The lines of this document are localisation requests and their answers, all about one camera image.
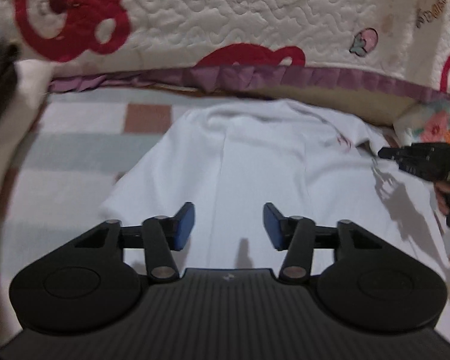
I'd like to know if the white t-shirt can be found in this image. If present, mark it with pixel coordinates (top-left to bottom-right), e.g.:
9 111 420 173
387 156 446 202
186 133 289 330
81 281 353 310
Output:
100 100 450 341

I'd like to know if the person right hand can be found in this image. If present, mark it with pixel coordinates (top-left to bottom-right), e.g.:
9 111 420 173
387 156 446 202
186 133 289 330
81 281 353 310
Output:
434 181 450 215

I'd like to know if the floral quilted pillow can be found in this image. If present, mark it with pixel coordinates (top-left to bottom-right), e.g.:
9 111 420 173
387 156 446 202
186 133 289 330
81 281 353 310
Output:
393 100 450 146

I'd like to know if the checkered happy dog blanket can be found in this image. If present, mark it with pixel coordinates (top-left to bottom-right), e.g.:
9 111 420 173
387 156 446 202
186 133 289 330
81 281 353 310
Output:
0 91 249 350

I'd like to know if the red bear quilted blanket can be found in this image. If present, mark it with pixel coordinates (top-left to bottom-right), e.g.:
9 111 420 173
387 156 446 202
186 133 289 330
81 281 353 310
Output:
0 0 450 98

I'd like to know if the folded cream garment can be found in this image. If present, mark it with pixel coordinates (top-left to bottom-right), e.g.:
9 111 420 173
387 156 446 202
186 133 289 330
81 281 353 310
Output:
0 58 55 346

